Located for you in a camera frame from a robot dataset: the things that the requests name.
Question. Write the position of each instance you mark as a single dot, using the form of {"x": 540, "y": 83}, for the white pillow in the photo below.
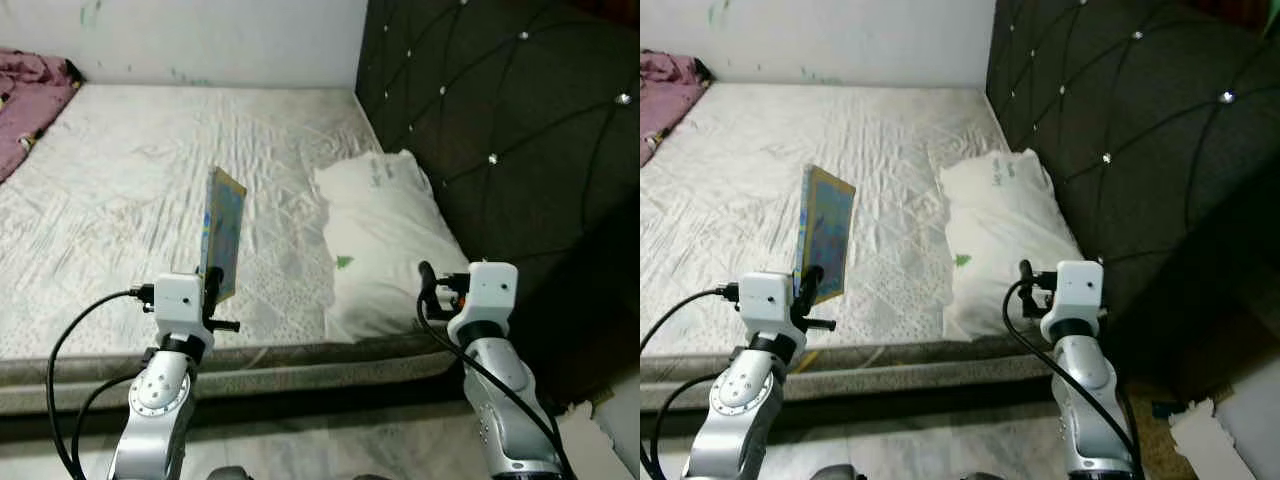
{"x": 1010, "y": 240}
{"x": 385, "y": 240}

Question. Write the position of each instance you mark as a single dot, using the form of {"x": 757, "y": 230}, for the colourful yellow-edged book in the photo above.
{"x": 828, "y": 230}
{"x": 225, "y": 225}

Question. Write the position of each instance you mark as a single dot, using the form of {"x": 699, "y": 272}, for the pink cartoon mouse blanket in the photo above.
{"x": 665, "y": 100}
{"x": 30, "y": 110}

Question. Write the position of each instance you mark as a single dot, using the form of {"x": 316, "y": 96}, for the grey quilted mattress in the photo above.
{"x": 750, "y": 200}
{"x": 130, "y": 200}

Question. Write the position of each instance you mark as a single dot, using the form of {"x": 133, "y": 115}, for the grey left robot leg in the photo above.
{"x": 230, "y": 473}
{"x": 842, "y": 473}

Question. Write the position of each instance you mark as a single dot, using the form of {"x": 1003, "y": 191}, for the dark tufted headboard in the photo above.
{"x": 1140, "y": 130}
{"x": 510, "y": 130}

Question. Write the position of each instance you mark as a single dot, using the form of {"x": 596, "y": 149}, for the brown woven floor mat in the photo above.
{"x": 1150, "y": 430}

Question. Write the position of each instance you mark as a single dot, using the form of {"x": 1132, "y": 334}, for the white crumpled paper sheet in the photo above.
{"x": 590, "y": 440}
{"x": 1205, "y": 440}

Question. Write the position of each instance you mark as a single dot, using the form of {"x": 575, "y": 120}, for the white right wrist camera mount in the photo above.
{"x": 485, "y": 295}
{"x": 1075, "y": 292}

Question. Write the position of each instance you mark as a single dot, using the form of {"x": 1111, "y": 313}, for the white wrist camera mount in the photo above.
{"x": 485, "y": 295}
{"x": 768, "y": 300}
{"x": 1075, "y": 292}
{"x": 180, "y": 300}

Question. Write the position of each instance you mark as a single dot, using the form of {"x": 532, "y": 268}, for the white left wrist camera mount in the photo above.
{"x": 768, "y": 300}
{"x": 180, "y": 300}

